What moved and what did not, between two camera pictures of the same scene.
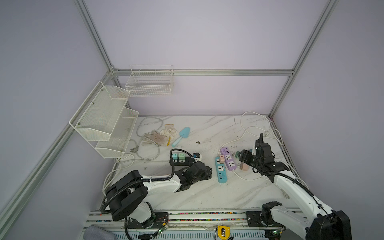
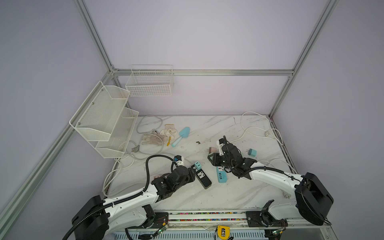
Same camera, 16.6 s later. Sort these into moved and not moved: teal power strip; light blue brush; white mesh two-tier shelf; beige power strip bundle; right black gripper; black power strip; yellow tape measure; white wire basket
Moved: black power strip; right black gripper
Not moved: teal power strip; yellow tape measure; beige power strip bundle; white wire basket; white mesh two-tier shelf; light blue brush
